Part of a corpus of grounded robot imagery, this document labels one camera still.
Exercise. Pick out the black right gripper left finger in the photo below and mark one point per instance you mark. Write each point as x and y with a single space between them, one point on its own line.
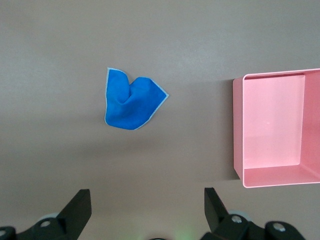
72 215

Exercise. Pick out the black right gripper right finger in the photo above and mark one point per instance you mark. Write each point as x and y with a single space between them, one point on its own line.
217 215

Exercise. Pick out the blue plate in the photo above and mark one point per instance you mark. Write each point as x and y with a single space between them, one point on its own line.
135 107

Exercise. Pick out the pink plastic bin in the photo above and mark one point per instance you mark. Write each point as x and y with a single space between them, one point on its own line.
272 120

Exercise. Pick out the brown table cover sheet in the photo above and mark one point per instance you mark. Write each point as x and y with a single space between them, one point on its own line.
75 50

